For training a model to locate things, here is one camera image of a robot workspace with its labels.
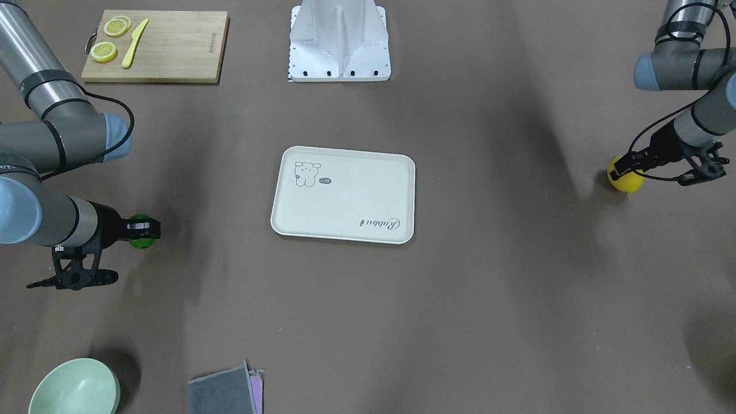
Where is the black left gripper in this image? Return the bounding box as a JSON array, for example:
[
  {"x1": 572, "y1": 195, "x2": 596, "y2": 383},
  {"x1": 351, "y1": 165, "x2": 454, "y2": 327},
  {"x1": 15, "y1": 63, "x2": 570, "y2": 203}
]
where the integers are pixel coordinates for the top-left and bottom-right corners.
[{"x1": 611, "y1": 120, "x2": 699, "y2": 177}]

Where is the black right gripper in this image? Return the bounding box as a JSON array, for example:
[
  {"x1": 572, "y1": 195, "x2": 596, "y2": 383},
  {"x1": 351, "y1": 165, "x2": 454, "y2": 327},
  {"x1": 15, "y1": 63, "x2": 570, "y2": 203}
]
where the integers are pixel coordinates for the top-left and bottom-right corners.
[{"x1": 95, "y1": 204, "x2": 161, "y2": 249}]

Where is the green lime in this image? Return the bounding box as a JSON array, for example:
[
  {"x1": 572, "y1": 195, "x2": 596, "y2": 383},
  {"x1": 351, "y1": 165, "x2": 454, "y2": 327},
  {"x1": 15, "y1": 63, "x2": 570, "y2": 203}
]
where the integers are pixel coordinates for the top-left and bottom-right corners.
[{"x1": 129, "y1": 214, "x2": 156, "y2": 251}]

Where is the yellow lemon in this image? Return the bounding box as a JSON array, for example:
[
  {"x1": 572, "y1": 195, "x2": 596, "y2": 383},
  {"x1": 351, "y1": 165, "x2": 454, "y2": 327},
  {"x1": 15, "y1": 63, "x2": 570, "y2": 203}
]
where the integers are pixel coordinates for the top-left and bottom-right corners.
[{"x1": 605, "y1": 156, "x2": 645, "y2": 193}]

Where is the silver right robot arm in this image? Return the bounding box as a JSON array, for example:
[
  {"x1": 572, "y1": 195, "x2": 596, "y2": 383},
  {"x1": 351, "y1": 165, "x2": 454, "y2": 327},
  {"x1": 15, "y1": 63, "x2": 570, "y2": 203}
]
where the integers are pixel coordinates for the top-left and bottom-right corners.
[{"x1": 1, "y1": 1, "x2": 161, "y2": 249}]

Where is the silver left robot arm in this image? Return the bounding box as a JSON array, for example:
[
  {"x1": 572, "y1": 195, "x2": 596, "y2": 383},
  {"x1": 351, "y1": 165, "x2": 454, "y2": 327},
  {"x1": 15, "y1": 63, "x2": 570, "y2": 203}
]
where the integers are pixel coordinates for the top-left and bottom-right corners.
[{"x1": 609, "y1": 1, "x2": 735, "y2": 186}]

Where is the cream rabbit tray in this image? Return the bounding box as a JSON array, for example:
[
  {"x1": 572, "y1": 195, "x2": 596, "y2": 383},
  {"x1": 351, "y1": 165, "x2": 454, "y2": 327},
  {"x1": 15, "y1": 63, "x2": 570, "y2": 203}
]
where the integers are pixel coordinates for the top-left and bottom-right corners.
[{"x1": 270, "y1": 146, "x2": 416, "y2": 246}]

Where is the mint green bowl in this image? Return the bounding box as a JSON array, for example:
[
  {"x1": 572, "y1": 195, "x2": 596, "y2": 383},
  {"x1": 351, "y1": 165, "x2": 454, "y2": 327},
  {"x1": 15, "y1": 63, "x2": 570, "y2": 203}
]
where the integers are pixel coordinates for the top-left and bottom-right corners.
[{"x1": 27, "y1": 358, "x2": 121, "y2": 413}]

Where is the lemon slice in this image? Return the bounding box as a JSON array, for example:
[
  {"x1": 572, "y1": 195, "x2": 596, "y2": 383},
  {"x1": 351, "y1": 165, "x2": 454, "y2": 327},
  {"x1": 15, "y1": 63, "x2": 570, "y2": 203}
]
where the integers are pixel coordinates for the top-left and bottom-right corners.
[
  {"x1": 103, "y1": 16, "x2": 132, "y2": 39},
  {"x1": 89, "y1": 41, "x2": 118, "y2": 63}
]

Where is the bamboo cutting board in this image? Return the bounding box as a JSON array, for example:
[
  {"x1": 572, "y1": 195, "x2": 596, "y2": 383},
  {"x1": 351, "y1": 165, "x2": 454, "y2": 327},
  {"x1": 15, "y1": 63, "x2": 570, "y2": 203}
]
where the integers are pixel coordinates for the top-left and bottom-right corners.
[{"x1": 81, "y1": 9, "x2": 229, "y2": 84}]

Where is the yellow plastic knife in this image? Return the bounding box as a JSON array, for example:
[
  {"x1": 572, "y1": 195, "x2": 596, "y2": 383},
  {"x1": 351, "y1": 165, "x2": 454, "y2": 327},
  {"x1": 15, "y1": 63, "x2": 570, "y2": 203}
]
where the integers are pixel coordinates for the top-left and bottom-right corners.
[{"x1": 121, "y1": 18, "x2": 150, "y2": 69}]

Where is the grey folded cloth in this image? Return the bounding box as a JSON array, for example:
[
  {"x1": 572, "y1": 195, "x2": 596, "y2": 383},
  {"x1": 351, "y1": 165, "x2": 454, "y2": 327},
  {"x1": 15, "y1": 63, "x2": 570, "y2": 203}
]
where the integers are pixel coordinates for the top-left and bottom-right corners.
[{"x1": 187, "y1": 363, "x2": 254, "y2": 413}]

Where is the purple cloth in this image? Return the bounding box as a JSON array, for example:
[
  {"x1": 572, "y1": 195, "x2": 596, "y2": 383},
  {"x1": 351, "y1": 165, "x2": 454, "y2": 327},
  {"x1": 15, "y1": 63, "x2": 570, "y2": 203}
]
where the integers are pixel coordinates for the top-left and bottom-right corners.
[{"x1": 246, "y1": 363, "x2": 265, "y2": 414}]

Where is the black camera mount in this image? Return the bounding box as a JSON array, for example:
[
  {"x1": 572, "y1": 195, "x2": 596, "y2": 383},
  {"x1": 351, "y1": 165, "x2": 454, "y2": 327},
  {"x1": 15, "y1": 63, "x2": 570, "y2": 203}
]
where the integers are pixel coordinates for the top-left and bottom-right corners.
[
  {"x1": 26, "y1": 246, "x2": 119, "y2": 290},
  {"x1": 676, "y1": 140, "x2": 730, "y2": 186}
]

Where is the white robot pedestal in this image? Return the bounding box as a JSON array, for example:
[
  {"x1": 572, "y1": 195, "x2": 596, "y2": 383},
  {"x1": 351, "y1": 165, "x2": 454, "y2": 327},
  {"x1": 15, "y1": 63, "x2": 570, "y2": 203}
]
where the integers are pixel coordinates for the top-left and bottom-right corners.
[{"x1": 287, "y1": 1, "x2": 392, "y2": 82}]

